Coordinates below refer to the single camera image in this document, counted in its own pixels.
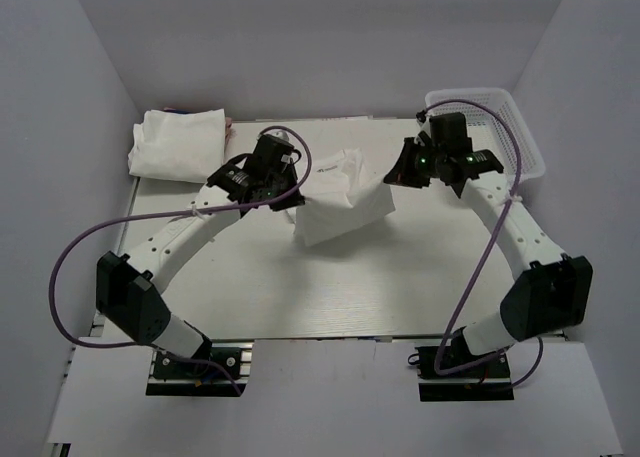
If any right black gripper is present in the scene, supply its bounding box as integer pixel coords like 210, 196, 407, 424
384, 137, 445, 189

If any white t-shirt stack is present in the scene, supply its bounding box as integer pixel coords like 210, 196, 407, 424
128, 109, 232, 183

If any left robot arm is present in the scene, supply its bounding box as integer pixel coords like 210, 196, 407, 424
96, 126, 310, 376

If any white plastic mesh basket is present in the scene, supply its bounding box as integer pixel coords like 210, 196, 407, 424
423, 86, 546, 184

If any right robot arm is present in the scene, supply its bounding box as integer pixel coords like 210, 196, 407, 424
384, 112, 593, 376

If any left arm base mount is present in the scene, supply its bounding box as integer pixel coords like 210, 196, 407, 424
146, 342, 253, 398

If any white printed cartoon t-shirt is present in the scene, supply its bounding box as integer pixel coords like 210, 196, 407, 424
287, 149, 396, 247

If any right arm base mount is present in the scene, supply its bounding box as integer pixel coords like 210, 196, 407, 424
407, 346, 514, 403

